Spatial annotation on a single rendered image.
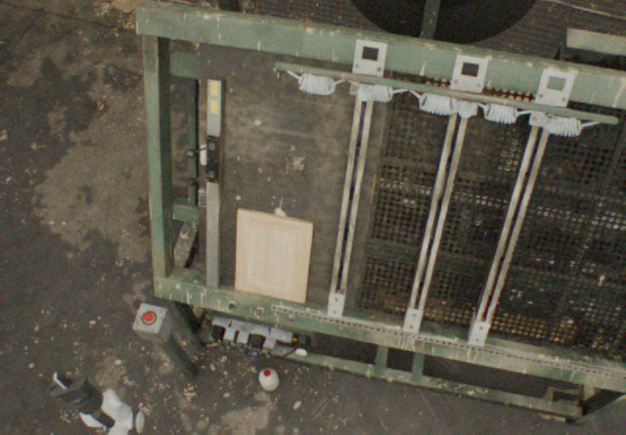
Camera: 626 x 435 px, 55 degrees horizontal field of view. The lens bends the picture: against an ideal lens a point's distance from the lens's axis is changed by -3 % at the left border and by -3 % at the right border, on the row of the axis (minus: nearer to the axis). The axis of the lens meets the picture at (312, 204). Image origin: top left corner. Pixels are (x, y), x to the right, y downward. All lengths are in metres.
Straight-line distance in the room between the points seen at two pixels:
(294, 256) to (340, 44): 0.94
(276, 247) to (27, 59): 3.21
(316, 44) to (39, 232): 2.67
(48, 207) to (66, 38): 1.55
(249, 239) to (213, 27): 0.90
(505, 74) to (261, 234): 1.15
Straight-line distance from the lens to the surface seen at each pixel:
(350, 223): 2.36
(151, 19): 2.26
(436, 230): 2.34
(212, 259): 2.67
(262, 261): 2.62
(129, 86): 4.75
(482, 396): 3.40
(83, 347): 3.83
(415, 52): 2.05
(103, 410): 2.15
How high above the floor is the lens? 3.41
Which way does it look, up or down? 60 degrees down
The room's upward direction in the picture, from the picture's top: 3 degrees counter-clockwise
